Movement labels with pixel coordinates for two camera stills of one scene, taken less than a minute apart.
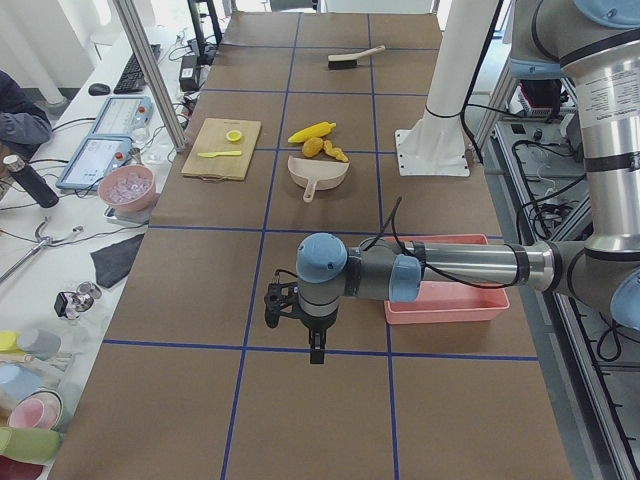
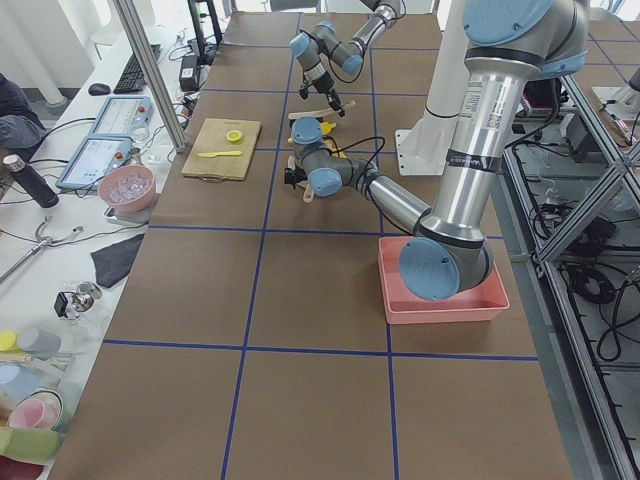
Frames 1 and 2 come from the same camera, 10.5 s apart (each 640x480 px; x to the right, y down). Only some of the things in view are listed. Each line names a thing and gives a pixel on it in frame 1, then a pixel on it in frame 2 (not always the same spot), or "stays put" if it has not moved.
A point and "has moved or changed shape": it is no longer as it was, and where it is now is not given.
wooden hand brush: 350,60 has moved or changed shape
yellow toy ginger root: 334,151 stays put
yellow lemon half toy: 234,135 stays put
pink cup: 40,409 stays put
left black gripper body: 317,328 → 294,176
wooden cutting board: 223,149 stays put
